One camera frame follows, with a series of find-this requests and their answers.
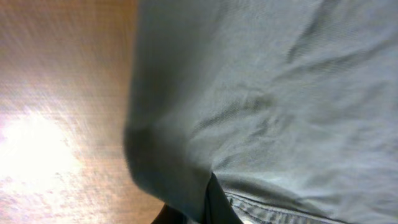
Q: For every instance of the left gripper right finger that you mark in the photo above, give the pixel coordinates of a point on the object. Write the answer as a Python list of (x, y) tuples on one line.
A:
[(217, 207)]

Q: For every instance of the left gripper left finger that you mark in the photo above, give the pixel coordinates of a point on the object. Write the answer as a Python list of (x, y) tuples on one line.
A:
[(169, 215)]

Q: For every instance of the grey shorts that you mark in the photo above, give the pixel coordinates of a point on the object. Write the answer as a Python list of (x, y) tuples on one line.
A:
[(291, 104)]

